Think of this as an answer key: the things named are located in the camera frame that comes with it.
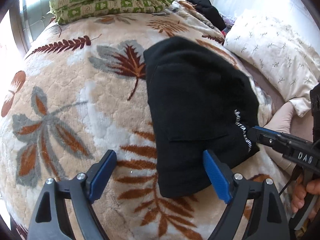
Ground person right hand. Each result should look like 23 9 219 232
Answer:
291 174 320 213

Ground beige bolster cushion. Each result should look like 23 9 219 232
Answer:
263 102 298 176

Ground black garment near pillow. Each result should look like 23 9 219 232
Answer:
186 0 226 31

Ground white floral pillow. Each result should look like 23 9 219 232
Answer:
224 14 319 117

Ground wooden framed window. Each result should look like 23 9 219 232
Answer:
9 0 53 55

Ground black pants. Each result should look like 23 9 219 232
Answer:
144 37 259 198

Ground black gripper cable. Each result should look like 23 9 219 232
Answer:
278 166 301 196

